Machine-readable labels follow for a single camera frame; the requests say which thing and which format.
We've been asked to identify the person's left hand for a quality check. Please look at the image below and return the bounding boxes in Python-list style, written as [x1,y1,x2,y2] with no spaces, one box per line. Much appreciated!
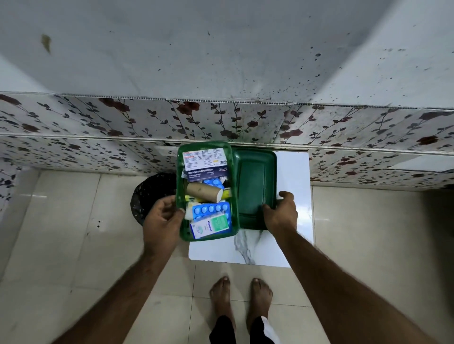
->
[143,195,185,256]

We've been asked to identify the person's right hand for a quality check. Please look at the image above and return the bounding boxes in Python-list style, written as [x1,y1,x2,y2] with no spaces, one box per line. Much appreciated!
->
[262,191,299,235]

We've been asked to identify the green plastic box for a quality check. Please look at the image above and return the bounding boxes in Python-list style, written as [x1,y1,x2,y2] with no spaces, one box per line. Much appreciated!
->
[176,141,242,242]

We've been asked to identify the green plastic box lid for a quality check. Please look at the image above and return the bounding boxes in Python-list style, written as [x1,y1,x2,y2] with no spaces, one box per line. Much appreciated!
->
[231,149,278,230]

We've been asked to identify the person's right forearm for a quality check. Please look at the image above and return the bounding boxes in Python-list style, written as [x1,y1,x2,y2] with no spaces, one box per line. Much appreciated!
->
[272,228,442,344]

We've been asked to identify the person's left forearm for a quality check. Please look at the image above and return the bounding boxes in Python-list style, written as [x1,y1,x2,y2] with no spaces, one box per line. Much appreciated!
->
[52,248,171,344]

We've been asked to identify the large blue pill blister pack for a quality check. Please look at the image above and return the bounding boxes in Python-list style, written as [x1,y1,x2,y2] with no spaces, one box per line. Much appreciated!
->
[192,201,231,221]

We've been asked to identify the black trash bin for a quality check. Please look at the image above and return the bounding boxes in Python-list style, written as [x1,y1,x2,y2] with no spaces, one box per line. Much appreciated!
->
[130,172,178,226]

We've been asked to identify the brown bandage roll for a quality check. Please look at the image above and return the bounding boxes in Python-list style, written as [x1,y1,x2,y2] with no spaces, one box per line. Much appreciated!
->
[186,182,224,203]

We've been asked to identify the white and green medicine box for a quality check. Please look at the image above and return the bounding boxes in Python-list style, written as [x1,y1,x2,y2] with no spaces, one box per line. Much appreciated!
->
[189,213,231,240]

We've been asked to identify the blue and white dressing box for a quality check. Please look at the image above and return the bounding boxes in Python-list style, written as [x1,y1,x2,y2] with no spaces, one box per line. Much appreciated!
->
[182,165,228,183]

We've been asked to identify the white printed medicine box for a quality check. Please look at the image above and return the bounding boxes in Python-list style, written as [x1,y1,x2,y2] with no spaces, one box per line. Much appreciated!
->
[182,148,228,173]

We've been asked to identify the person's right foot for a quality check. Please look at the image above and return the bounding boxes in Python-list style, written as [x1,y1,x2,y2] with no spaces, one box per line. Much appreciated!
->
[246,278,274,332]

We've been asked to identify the person's foot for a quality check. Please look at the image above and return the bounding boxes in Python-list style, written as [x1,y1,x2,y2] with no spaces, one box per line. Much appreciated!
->
[246,278,274,332]
[209,276,237,332]

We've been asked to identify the person's left foot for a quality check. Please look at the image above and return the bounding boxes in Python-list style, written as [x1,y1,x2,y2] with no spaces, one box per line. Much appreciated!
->
[209,276,237,332]

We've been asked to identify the black trousers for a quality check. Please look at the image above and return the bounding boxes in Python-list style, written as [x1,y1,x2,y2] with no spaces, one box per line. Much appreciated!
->
[209,315,281,344]

